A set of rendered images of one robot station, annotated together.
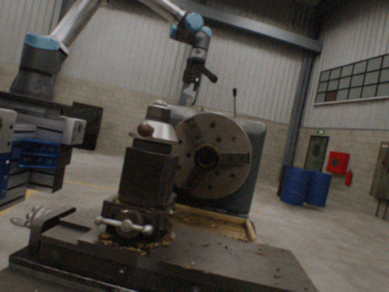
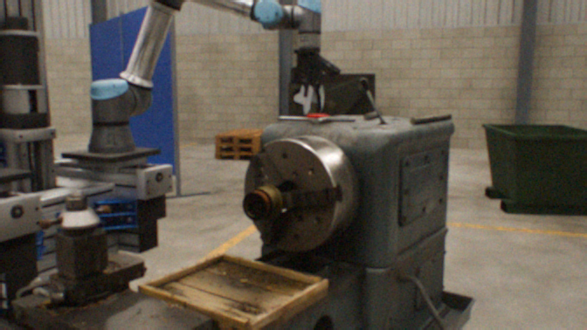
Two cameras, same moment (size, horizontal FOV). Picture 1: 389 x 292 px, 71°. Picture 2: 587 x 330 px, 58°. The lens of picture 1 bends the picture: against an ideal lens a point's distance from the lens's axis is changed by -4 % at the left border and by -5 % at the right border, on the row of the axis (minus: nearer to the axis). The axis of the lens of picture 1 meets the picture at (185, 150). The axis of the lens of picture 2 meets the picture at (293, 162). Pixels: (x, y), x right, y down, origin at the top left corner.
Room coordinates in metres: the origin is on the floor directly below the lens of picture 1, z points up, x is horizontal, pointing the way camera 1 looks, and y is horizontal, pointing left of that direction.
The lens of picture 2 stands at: (-0.20, -0.80, 1.40)
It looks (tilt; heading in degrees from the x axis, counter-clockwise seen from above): 9 degrees down; 30
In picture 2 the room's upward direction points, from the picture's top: straight up
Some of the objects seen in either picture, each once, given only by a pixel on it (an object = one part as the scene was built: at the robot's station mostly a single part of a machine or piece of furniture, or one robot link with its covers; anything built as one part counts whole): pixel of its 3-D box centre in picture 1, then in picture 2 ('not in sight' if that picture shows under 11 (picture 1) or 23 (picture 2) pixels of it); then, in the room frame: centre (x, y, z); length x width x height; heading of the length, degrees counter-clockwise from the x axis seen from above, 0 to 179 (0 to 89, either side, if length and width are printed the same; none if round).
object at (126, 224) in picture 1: (143, 212); (93, 281); (0.47, 0.05, 0.99); 0.20 x 0.10 x 0.05; 174
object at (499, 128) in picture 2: not in sight; (538, 168); (6.13, -0.26, 0.43); 1.34 x 0.94 x 0.85; 23
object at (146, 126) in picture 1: (146, 129); (51, 223); (0.39, 0.06, 1.13); 0.04 x 0.02 x 0.02; 174
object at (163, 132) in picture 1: (155, 131); (77, 216); (0.45, 0.05, 1.13); 0.08 x 0.08 x 0.03
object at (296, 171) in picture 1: (295, 185); not in sight; (7.00, -2.87, 0.44); 0.59 x 0.59 x 0.88
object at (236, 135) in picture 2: not in sight; (248, 143); (7.73, 4.72, 0.22); 1.25 x 0.86 x 0.44; 14
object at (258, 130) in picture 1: (205, 154); (360, 177); (1.46, -0.11, 1.06); 0.59 x 0.48 x 0.39; 174
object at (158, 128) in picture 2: not in sight; (126, 93); (5.38, 5.27, 1.18); 4.12 x 0.80 x 2.35; 63
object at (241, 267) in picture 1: (169, 253); (101, 316); (0.44, -0.01, 0.95); 0.43 x 0.17 x 0.05; 84
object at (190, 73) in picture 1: (194, 72); (307, 67); (1.34, 0.04, 1.44); 0.09 x 0.08 x 0.12; 84
